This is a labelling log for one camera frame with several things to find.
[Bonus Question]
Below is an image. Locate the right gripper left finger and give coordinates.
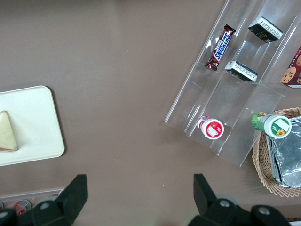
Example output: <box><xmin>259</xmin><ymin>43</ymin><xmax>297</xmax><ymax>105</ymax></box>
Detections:
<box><xmin>17</xmin><ymin>174</ymin><xmax>88</xmax><ymax>226</ymax></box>

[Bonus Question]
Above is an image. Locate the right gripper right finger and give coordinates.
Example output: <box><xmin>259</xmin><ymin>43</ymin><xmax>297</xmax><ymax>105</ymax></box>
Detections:
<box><xmin>189</xmin><ymin>173</ymin><xmax>238</xmax><ymax>226</ymax></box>

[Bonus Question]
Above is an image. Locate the triangular sandwich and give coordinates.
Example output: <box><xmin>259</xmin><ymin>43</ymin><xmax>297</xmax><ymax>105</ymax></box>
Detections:
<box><xmin>0</xmin><ymin>110</ymin><xmax>19</xmax><ymax>153</ymax></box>

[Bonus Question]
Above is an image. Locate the black white snack box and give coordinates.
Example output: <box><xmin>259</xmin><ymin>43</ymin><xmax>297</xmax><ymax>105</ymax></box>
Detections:
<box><xmin>247</xmin><ymin>16</ymin><xmax>283</xmax><ymax>44</ymax></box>
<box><xmin>224</xmin><ymin>60</ymin><xmax>258</xmax><ymax>83</ymax></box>

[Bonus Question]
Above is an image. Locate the beige plastic tray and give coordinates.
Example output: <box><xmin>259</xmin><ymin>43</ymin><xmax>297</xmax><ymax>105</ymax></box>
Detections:
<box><xmin>0</xmin><ymin>85</ymin><xmax>65</xmax><ymax>167</ymax></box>

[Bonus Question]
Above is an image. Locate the red white yogurt bottle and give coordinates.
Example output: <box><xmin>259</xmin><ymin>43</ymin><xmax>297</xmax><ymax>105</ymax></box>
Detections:
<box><xmin>197</xmin><ymin>115</ymin><xmax>225</xmax><ymax>140</ymax></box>

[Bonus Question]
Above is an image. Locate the red cookie box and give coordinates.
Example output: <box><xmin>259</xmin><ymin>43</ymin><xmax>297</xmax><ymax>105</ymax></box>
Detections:
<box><xmin>279</xmin><ymin>46</ymin><xmax>301</xmax><ymax>89</ymax></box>

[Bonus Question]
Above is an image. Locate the small tan wicker basket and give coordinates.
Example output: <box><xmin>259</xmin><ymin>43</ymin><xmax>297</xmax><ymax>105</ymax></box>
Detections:
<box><xmin>252</xmin><ymin>107</ymin><xmax>301</xmax><ymax>198</ymax></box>

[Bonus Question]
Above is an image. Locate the silver foil packet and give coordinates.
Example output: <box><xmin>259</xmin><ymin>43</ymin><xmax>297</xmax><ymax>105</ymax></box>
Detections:
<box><xmin>265</xmin><ymin>116</ymin><xmax>301</xmax><ymax>189</ymax></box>

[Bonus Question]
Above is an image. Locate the snickers chocolate bar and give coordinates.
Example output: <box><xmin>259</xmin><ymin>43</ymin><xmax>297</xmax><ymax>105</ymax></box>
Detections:
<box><xmin>206</xmin><ymin>24</ymin><xmax>237</xmax><ymax>71</ymax></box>

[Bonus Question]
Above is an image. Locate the green yogurt bottle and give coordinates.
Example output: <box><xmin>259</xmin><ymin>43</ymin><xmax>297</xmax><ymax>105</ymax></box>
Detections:
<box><xmin>251</xmin><ymin>112</ymin><xmax>293</xmax><ymax>138</ymax></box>

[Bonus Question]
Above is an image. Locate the clear acrylic stepped display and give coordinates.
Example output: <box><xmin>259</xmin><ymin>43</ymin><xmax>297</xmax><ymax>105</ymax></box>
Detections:
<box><xmin>163</xmin><ymin>0</ymin><xmax>301</xmax><ymax>168</ymax></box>

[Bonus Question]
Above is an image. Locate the red cola bottle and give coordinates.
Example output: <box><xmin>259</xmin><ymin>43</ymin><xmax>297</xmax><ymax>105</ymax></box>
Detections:
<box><xmin>13</xmin><ymin>199</ymin><xmax>32</xmax><ymax>215</ymax></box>

